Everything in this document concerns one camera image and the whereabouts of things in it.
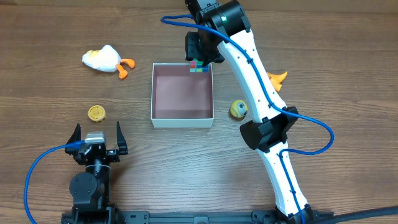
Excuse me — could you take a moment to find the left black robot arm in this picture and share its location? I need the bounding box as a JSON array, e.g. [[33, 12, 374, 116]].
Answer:
[[65, 123, 128, 210]]

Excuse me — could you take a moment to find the yellow ball with grey eye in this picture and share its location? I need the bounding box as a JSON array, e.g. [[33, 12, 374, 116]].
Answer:
[[229, 100, 248, 119]]

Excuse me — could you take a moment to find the colourful puzzle cube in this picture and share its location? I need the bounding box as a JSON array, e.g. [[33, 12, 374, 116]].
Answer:
[[189, 58, 209, 73]]

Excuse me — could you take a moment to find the left blue cable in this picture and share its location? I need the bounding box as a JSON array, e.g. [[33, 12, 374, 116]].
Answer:
[[24, 140, 86, 224]]

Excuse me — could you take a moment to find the blue cable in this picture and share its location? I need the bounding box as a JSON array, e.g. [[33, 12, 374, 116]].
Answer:
[[160, 14, 335, 224], [24, 140, 86, 224]]

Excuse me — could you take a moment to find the white box pink interior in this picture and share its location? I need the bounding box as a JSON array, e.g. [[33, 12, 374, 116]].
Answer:
[[150, 63, 214, 128]]

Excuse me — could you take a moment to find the white plush duck toy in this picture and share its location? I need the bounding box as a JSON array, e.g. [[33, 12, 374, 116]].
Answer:
[[81, 45, 136, 79]]

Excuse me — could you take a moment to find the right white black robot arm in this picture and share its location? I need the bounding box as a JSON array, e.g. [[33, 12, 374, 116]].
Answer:
[[185, 0, 314, 223]]

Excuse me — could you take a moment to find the right blue cable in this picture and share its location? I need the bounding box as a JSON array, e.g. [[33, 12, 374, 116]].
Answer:
[[160, 14, 335, 224]]

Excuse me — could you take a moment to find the orange dinosaur toy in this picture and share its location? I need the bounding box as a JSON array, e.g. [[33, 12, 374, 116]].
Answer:
[[267, 72, 288, 91]]

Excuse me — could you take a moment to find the thick black cable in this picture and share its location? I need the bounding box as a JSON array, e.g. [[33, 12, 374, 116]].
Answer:
[[306, 205, 398, 224]]

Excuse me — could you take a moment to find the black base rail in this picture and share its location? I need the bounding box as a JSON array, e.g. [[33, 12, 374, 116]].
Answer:
[[60, 203, 335, 224]]

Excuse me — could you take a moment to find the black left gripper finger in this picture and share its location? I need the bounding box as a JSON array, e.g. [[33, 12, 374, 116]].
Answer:
[[65, 124, 81, 155], [116, 121, 128, 155]]

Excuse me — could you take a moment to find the orange round fan toy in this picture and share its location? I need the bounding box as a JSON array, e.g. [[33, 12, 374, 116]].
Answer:
[[88, 105, 106, 123]]

